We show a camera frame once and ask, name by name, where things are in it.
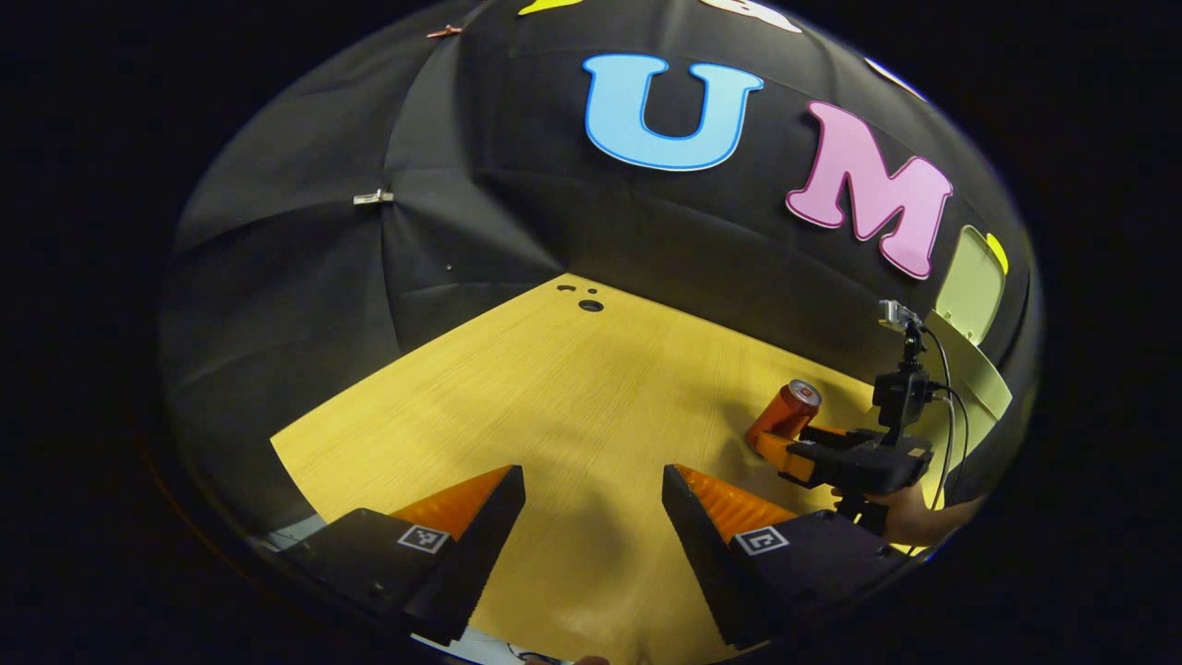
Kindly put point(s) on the orange pop can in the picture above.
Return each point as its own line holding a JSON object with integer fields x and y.
{"x": 785, "y": 411}

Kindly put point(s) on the small silver cloth clip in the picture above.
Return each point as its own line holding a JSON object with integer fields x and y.
{"x": 372, "y": 197}

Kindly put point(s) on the black backdrop cloth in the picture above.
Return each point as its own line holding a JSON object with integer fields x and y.
{"x": 480, "y": 222}

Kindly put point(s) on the wooden desktop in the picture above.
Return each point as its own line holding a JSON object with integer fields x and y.
{"x": 572, "y": 388}

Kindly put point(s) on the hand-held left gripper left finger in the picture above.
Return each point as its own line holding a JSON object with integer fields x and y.
{"x": 480, "y": 554}

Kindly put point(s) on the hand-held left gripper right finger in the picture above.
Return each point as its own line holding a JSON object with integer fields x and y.
{"x": 706, "y": 554}

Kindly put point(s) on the pale green desktop garbage bin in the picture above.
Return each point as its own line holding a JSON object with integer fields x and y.
{"x": 971, "y": 282}

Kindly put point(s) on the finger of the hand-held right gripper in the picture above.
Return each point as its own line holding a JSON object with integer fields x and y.
{"x": 840, "y": 438}
{"x": 785, "y": 459}

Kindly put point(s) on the small copper cloth clip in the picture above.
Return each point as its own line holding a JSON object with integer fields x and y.
{"x": 443, "y": 31}

